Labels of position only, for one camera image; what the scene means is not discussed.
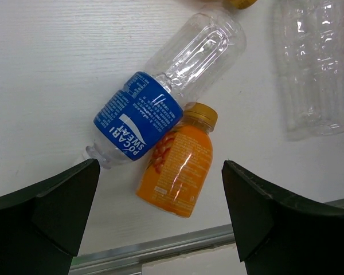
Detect lower orange juice bottle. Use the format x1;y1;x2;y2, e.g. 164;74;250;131
136;103;218;218

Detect blue label clear bottle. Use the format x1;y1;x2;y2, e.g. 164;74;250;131
83;8;246;169

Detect upper orange juice bottle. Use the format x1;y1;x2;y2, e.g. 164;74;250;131
229;0;257;10

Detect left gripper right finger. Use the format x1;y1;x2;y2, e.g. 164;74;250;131
222;160;344;274

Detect orange juice bottle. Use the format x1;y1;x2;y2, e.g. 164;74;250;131
229;0;257;10
136;103;218;218

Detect large clear plastic bottle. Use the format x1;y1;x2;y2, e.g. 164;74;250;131
272;1;344;141

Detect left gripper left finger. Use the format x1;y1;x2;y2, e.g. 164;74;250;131
0;159;100;274

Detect aluminium front table rail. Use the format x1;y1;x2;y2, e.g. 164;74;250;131
70;197;344;275

